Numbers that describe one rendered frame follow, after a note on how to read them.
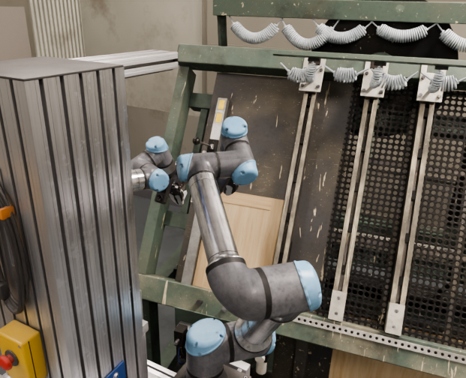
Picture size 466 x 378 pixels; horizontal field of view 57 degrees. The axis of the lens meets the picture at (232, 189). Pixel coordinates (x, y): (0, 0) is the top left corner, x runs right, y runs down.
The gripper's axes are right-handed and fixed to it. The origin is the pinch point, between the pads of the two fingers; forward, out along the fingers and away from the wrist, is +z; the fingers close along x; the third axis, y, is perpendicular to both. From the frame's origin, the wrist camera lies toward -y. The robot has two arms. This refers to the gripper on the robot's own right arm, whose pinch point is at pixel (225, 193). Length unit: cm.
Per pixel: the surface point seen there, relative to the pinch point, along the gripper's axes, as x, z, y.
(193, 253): 14, 66, -3
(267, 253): -15, 57, 16
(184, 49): 80, 21, 64
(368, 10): 20, 10, 145
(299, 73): 17, 3, 72
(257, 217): -1, 52, 26
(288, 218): -14, 44, 31
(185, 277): 11, 72, -14
